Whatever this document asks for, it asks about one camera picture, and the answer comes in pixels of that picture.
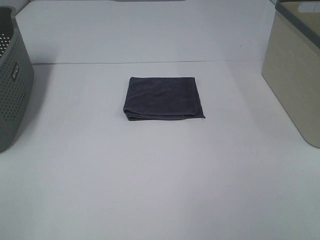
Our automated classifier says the grey perforated plastic basket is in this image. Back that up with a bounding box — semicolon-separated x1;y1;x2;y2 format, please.
0;6;34;152

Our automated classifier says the beige storage bin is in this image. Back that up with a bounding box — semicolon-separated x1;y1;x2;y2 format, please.
261;0;320;148

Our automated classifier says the dark grey towel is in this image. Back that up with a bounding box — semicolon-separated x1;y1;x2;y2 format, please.
123;77;205;121

